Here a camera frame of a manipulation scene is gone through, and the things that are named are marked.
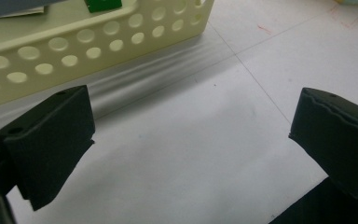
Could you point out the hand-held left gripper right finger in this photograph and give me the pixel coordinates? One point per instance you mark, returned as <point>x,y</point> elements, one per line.
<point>338,140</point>

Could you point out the green and white box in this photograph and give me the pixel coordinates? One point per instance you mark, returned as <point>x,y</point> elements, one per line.
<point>104,5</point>

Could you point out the white table sheet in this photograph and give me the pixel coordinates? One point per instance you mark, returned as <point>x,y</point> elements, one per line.
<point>183,140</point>

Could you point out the pale yellow plastic basket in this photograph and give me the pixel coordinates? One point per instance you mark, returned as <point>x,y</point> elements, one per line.
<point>59,31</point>

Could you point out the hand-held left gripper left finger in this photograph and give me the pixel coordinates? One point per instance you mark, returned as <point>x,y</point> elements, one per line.
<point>46,146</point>

